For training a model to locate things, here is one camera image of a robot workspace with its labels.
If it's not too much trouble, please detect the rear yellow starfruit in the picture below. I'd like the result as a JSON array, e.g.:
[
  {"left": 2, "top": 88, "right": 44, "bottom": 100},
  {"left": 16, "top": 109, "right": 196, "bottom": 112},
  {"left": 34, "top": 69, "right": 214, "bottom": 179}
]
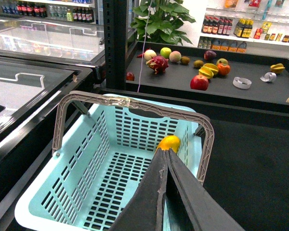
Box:
[{"left": 203, "top": 63, "right": 219, "bottom": 75}]

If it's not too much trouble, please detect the dark purple fruit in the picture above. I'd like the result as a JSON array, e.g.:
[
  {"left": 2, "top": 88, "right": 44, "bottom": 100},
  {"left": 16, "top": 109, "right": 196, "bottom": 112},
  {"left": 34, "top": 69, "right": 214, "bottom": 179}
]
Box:
[{"left": 204, "top": 50, "right": 217, "bottom": 62}]

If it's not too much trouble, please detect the black display tray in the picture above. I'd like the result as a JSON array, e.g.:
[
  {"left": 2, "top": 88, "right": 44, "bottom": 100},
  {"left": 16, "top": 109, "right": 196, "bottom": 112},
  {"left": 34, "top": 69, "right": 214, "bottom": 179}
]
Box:
[{"left": 127, "top": 42, "right": 289, "bottom": 113}]

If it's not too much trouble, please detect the green apple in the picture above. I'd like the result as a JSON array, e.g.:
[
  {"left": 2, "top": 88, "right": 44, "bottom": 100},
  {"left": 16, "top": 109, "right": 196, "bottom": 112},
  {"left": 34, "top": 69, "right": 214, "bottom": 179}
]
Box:
[{"left": 160, "top": 47, "right": 172, "bottom": 59}]

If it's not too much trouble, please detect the yellow starfruit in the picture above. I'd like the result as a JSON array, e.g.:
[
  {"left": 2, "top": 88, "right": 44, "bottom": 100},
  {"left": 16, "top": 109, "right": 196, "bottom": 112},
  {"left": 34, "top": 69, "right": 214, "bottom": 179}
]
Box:
[
  {"left": 198, "top": 66, "right": 214, "bottom": 79},
  {"left": 270, "top": 63, "right": 285, "bottom": 74},
  {"left": 203, "top": 63, "right": 219, "bottom": 75}
]

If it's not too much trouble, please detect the green potted plant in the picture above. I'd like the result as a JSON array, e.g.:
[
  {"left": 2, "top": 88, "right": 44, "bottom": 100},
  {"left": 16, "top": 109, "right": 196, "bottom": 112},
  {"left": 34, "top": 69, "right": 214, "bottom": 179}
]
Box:
[{"left": 131, "top": 0, "right": 195, "bottom": 45}]

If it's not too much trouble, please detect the large red apple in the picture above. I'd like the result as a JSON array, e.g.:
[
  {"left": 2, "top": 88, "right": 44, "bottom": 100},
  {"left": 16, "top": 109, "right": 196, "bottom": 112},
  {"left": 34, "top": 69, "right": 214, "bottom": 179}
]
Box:
[{"left": 190, "top": 75, "right": 209, "bottom": 91}]

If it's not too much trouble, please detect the white tape ring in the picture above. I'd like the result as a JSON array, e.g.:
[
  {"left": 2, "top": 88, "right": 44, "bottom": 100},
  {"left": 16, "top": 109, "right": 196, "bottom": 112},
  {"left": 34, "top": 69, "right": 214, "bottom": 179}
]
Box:
[{"left": 233, "top": 77, "right": 252, "bottom": 90}]

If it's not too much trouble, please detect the yellow mango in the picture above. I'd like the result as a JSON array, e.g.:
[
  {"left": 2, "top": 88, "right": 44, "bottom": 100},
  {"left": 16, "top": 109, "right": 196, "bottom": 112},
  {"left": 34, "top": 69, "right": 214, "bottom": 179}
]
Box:
[{"left": 156, "top": 135, "right": 181, "bottom": 154}]

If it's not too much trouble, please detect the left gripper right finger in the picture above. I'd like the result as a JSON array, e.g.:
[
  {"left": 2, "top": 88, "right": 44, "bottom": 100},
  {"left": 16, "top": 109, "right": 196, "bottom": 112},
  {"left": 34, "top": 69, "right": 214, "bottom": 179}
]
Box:
[{"left": 165, "top": 149, "right": 244, "bottom": 231}]

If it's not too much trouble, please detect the orange persimmon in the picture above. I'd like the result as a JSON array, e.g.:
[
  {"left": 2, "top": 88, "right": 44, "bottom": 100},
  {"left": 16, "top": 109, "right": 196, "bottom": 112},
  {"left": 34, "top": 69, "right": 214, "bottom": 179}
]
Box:
[{"left": 217, "top": 63, "right": 231, "bottom": 76}]

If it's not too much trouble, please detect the light blue plastic basket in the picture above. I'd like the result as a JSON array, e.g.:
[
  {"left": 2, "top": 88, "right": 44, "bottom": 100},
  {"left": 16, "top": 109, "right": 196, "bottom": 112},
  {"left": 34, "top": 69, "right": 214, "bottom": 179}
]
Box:
[{"left": 14, "top": 104, "right": 202, "bottom": 231}]

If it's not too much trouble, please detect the brown kiwi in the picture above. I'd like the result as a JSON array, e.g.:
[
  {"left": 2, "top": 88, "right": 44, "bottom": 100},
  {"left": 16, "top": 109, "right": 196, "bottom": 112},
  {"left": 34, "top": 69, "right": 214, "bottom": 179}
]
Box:
[
  {"left": 193, "top": 60, "right": 204, "bottom": 69},
  {"left": 180, "top": 56, "right": 190, "bottom": 65}
]

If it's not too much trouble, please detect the white round fruit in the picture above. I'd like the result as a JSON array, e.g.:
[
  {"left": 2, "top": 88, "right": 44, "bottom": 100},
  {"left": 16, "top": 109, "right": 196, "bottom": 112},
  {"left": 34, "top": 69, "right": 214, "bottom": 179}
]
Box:
[{"left": 144, "top": 49, "right": 157, "bottom": 61}]

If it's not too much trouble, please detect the right yellow starfruit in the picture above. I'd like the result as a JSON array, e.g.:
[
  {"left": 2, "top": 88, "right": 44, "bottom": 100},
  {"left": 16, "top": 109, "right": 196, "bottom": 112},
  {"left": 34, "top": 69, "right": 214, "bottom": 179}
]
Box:
[{"left": 270, "top": 63, "right": 285, "bottom": 74}]

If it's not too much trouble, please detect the pink dragon fruit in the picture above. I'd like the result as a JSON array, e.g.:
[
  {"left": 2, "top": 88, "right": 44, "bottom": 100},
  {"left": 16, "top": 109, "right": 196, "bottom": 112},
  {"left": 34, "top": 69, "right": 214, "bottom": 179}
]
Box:
[{"left": 146, "top": 55, "right": 169, "bottom": 74}]

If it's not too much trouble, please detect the glass top freezer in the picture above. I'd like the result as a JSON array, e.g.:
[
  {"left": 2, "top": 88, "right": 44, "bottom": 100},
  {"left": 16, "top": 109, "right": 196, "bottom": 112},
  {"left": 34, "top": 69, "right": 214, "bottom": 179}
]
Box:
[{"left": 0, "top": 18, "right": 104, "bottom": 202}]

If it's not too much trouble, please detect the black shelf post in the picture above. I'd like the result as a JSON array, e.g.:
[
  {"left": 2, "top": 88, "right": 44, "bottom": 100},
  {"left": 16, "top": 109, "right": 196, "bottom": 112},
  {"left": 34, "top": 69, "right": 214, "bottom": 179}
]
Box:
[{"left": 103, "top": 0, "right": 128, "bottom": 90}]

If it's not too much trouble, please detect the small dark red apple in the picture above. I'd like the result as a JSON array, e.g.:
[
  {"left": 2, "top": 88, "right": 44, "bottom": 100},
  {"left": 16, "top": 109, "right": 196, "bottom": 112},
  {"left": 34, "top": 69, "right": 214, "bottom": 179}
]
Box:
[{"left": 126, "top": 72, "right": 135, "bottom": 81}]

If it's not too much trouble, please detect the front yellow starfruit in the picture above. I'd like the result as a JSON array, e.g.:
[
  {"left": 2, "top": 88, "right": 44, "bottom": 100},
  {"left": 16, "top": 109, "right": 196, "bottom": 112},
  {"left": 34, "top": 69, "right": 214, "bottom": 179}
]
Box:
[{"left": 198, "top": 66, "right": 214, "bottom": 79}]

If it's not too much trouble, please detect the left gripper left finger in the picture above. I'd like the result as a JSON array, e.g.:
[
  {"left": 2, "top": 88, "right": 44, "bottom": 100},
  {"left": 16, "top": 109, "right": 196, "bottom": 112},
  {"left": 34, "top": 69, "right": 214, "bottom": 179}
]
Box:
[{"left": 110, "top": 149, "right": 168, "bottom": 231}]

